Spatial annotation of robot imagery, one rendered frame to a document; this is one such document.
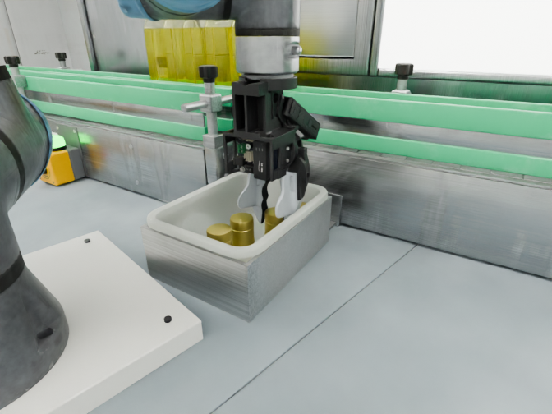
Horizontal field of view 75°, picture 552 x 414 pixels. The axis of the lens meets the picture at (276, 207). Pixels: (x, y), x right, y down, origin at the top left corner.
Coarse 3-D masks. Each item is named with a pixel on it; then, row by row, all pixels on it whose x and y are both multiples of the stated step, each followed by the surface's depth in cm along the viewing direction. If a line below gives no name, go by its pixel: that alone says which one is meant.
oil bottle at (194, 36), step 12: (192, 24) 67; (204, 24) 67; (192, 36) 68; (204, 36) 67; (192, 48) 69; (204, 48) 68; (192, 60) 70; (204, 60) 69; (192, 72) 72; (204, 84) 71
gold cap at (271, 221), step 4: (272, 208) 54; (264, 212) 53; (268, 212) 53; (272, 212) 53; (264, 216) 53; (268, 216) 52; (272, 216) 52; (264, 220) 54; (268, 220) 53; (272, 220) 52; (276, 220) 52; (280, 220) 52; (268, 224) 53; (272, 224) 52; (276, 224) 52; (268, 228) 53; (272, 228) 53; (264, 232) 55
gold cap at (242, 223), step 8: (232, 216) 52; (240, 216) 52; (248, 216) 52; (232, 224) 51; (240, 224) 50; (248, 224) 50; (232, 232) 51; (240, 232) 51; (248, 232) 51; (232, 240) 52; (240, 240) 51; (248, 240) 52
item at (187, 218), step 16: (240, 176) 60; (192, 192) 53; (208, 192) 54; (224, 192) 58; (240, 192) 61; (272, 192) 59; (320, 192) 53; (160, 208) 48; (176, 208) 49; (192, 208) 52; (208, 208) 55; (224, 208) 58; (240, 208) 62; (304, 208) 48; (160, 224) 44; (176, 224) 50; (192, 224) 53; (208, 224) 55; (256, 224) 59; (288, 224) 44; (192, 240) 41; (208, 240) 40; (256, 240) 54; (272, 240) 41; (240, 256) 38
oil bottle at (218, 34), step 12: (216, 24) 64; (228, 24) 64; (216, 36) 65; (228, 36) 65; (216, 48) 66; (228, 48) 65; (216, 60) 67; (228, 60) 66; (228, 72) 67; (216, 84) 69; (228, 84) 68
